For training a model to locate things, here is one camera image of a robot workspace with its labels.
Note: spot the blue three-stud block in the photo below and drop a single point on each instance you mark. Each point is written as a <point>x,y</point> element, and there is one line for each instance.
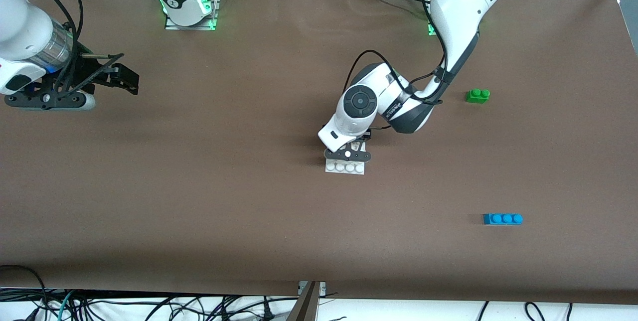
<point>501,219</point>

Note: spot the white studded base plate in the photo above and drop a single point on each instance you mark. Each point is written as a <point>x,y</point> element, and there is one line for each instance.
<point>344,167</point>

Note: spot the dark metal profile bar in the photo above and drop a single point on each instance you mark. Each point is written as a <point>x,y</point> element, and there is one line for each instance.
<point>306,306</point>

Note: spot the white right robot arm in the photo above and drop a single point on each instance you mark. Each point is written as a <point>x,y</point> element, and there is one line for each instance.
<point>25,32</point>

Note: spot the green two-stud block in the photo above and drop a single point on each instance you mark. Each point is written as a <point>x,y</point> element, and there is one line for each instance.
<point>477,96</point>

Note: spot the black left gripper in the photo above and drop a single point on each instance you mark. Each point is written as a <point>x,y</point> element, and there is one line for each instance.
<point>367,135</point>

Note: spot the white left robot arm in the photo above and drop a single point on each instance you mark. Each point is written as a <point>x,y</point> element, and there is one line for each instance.
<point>463,7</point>

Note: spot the silver table edge bracket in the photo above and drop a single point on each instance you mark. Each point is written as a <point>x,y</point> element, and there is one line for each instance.
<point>323,288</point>

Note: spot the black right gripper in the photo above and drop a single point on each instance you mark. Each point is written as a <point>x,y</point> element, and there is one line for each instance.
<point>85,69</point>

